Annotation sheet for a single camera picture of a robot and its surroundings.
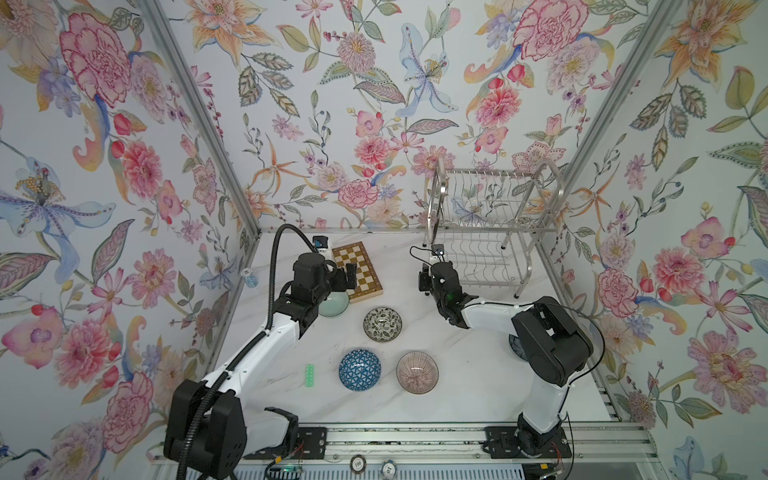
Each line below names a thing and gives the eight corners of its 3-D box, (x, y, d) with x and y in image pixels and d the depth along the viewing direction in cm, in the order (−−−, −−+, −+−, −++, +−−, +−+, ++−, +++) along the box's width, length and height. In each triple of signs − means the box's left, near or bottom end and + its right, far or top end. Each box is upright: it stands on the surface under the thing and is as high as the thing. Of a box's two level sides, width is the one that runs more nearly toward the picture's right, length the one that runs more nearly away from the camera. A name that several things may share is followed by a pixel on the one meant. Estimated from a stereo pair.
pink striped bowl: (396, 394, 82) (397, 390, 79) (395, 356, 89) (396, 351, 86) (439, 394, 82) (441, 390, 79) (435, 356, 89) (436, 351, 86)
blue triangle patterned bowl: (339, 391, 84) (337, 386, 80) (342, 354, 90) (341, 348, 87) (380, 391, 84) (380, 386, 80) (380, 354, 90) (380, 348, 87)
